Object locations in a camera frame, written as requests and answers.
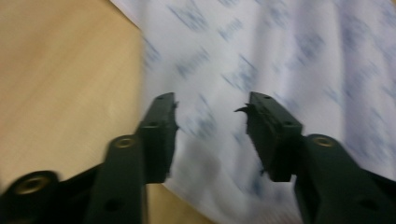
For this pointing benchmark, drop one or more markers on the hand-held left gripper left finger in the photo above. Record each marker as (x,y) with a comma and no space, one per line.
(157,146)

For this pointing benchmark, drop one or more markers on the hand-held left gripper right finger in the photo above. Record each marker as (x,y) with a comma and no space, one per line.
(274,143)

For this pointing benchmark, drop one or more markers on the white cloth with blue print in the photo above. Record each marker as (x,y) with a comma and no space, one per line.
(280,53)

